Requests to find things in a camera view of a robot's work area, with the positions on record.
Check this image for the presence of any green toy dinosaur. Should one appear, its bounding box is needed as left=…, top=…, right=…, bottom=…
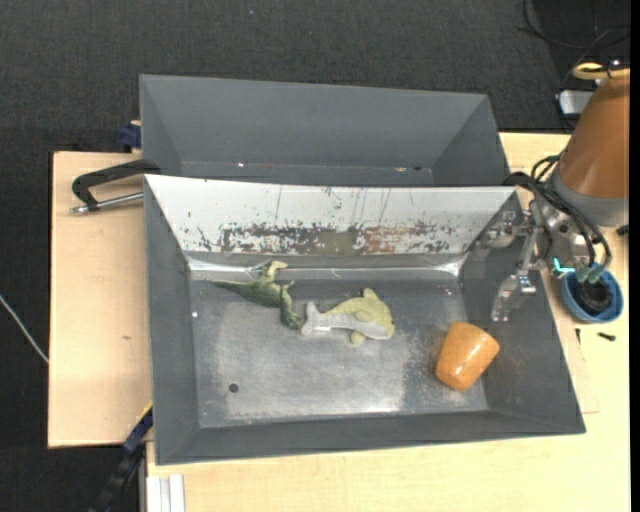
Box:
left=209, top=259, right=304, bottom=331

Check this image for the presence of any grey metal bin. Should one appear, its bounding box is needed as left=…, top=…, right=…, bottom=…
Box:
left=138, top=73, right=587, bottom=466

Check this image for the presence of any blue round bowl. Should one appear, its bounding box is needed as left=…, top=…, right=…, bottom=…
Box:
left=559, top=263, right=626, bottom=324

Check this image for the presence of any yellow-green and grey plush dolphin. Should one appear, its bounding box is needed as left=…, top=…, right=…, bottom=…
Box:
left=300, top=287, right=397, bottom=347

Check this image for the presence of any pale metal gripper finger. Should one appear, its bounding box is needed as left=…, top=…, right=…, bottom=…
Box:
left=473, top=211, right=524, bottom=252
left=491, top=269, right=539, bottom=323

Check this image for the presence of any orange cup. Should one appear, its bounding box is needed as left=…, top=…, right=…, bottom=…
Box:
left=433, top=320, right=502, bottom=393

